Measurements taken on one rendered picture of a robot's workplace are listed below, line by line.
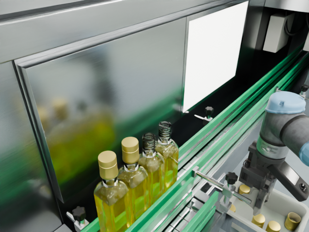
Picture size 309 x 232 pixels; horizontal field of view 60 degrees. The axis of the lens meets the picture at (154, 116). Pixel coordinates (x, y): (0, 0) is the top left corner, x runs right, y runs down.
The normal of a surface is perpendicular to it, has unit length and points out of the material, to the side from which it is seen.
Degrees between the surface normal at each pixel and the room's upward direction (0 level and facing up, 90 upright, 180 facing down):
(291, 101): 0
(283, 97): 0
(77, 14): 90
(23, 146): 90
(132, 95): 90
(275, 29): 90
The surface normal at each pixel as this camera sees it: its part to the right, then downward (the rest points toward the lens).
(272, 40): -0.65, 0.42
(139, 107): 0.76, 0.36
